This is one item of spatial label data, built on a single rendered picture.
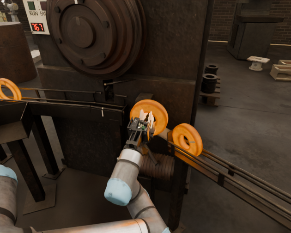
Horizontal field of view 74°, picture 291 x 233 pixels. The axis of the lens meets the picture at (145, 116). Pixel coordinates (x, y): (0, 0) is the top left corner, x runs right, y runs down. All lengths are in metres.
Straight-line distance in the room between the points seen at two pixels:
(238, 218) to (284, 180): 0.58
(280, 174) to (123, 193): 1.61
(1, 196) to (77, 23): 0.66
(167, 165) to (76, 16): 0.78
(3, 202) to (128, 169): 0.29
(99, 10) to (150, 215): 0.73
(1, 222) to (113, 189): 0.25
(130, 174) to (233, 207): 1.12
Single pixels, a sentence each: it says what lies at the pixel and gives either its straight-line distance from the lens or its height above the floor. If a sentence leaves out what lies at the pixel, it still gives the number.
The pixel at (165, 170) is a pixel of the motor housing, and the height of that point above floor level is 0.50.
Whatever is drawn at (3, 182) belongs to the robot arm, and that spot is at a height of 0.92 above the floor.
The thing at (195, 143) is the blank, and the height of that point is 0.74.
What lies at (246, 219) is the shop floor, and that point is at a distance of 1.58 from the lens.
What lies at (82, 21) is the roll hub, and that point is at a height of 1.16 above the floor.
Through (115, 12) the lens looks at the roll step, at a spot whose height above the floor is 1.19.
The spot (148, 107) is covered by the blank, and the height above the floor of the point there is 0.88.
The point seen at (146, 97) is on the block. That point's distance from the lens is 1.00.
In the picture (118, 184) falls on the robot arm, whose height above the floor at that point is 0.81.
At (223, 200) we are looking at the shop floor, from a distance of 1.61.
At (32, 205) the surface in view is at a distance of 1.68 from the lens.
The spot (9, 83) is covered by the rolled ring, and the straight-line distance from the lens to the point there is 1.51.
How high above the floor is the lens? 1.24
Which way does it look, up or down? 32 degrees down
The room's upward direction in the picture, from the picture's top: straight up
